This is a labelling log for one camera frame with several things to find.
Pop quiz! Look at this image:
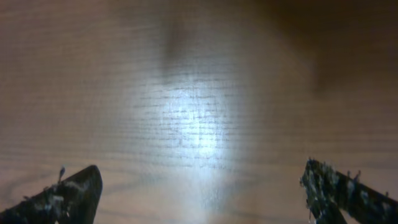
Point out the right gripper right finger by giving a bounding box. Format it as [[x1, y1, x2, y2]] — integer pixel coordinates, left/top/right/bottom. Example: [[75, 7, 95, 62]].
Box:
[[300, 159, 397, 224]]

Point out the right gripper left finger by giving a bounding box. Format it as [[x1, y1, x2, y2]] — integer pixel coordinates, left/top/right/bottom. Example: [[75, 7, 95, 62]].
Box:
[[1, 165, 103, 224]]

